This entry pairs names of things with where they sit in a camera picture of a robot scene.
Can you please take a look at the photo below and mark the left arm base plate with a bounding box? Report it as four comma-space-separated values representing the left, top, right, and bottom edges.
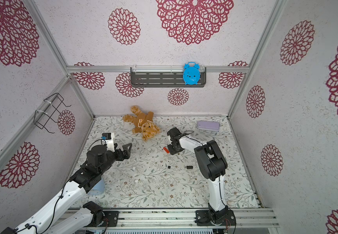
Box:
84, 211, 119, 228

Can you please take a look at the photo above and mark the brown teddy bear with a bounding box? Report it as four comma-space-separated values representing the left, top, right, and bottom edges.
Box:
123, 106, 161, 141

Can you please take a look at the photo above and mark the purple rectangular case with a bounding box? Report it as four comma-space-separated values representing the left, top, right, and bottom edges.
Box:
197, 121, 220, 132

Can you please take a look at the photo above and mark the black wire wall rack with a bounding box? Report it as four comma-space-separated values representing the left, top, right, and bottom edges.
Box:
33, 93, 71, 134

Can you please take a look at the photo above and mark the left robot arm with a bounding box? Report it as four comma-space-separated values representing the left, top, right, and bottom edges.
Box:
2, 143, 133, 234

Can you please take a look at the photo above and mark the aluminium front rail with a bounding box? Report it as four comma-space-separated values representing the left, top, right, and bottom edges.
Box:
34, 208, 281, 231

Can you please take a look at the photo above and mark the light blue cup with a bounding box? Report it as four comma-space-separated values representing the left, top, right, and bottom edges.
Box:
88, 178, 105, 196

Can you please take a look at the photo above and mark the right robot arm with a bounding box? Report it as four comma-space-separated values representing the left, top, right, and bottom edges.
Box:
167, 127, 236, 226

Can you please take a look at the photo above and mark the grey wall shelf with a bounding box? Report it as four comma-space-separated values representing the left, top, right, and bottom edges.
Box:
130, 67, 207, 88

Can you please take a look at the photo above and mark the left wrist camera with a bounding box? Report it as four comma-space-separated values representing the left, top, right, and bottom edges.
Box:
101, 133, 115, 152

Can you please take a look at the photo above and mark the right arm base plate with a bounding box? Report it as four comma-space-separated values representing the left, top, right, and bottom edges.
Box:
195, 208, 236, 226

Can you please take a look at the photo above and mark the blue alarm clock toy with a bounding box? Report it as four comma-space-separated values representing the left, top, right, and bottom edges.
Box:
183, 62, 201, 85

